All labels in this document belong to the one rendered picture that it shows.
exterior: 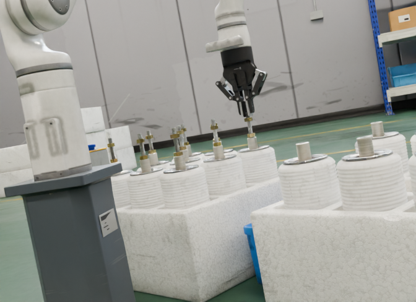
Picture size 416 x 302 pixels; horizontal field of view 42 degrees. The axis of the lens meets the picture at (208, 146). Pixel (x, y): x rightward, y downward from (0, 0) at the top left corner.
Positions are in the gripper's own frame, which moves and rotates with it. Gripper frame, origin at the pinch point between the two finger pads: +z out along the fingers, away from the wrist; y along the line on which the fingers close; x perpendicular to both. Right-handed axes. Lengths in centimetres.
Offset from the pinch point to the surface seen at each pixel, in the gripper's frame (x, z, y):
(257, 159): 4.1, 12.0, -2.2
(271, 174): 2.0, 16.0, -4.3
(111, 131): -222, 0, 210
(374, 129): 10.5, 8.2, -30.5
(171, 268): 29.7, 28.6, 9.2
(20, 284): 20, 35, 63
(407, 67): -486, -10, 18
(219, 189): 15.6, 16.0, 2.8
